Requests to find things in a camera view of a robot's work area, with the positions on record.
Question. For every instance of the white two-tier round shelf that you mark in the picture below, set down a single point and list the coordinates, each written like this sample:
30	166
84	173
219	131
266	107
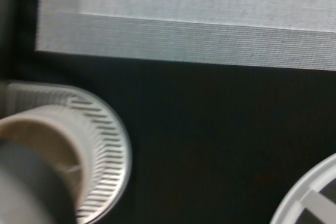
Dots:
305	197

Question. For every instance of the white ceramic mug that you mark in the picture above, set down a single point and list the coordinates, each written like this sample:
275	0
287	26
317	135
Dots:
45	166

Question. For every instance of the grey Keurig coffee machine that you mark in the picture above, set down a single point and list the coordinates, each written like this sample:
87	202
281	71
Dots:
23	96

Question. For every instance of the grey woven placemat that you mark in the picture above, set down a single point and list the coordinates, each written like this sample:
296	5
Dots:
269	33

